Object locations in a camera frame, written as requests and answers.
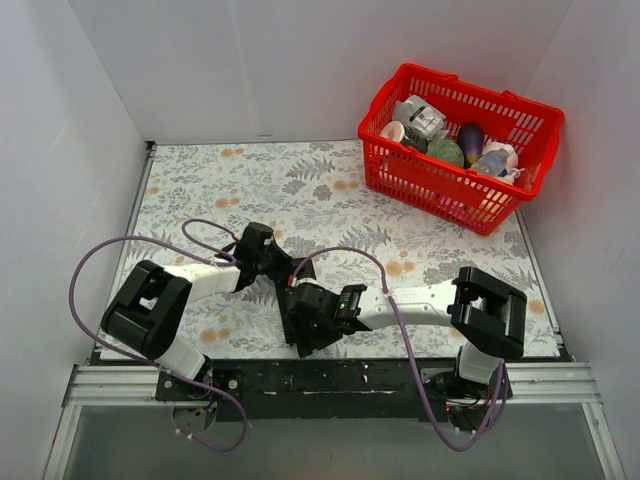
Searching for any red plastic shopping basket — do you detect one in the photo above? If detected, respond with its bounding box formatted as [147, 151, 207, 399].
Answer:
[358, 63, 565, 235]

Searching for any clear plastic bottle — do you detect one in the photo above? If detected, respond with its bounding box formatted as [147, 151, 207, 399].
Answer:
[471, 148, 511, 177]

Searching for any aluminium frame rail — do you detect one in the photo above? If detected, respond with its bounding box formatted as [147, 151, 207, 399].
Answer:
[43, 362, 625, 479]

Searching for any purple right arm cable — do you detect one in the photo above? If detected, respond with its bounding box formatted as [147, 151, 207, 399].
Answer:
[287, 246, 513, 452]

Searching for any floral patterned table mat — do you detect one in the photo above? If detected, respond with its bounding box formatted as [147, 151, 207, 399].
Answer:
[117, 140, 560, 359]

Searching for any purple toy eggplant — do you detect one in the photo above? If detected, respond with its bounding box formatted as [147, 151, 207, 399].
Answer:
[456, 122, 484, 167]

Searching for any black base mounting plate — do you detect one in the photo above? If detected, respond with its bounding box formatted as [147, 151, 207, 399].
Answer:
[155, 358, 512, 422]

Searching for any green textured ball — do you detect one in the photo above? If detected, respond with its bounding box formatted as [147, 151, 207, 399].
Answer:
[427, 138, 465, 168]

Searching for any white round toy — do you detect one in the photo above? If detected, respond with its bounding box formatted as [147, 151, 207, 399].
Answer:
[482, 141, 525, 185]

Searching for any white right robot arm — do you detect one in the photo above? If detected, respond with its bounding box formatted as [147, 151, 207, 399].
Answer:
[277, 267, 527, 398]

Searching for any black zippered tool case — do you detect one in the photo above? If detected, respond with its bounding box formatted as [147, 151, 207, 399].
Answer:
[274, 258, 342, 358]

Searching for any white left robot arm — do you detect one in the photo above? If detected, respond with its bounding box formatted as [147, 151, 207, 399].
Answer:
[101, 222, 294, 400]

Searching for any white pink cup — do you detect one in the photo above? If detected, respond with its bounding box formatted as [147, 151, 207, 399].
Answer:
[380, 120, 406, 144]

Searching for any grey foil snack pouch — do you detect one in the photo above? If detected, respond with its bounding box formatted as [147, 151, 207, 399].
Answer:
[393, 95, 448, 141]

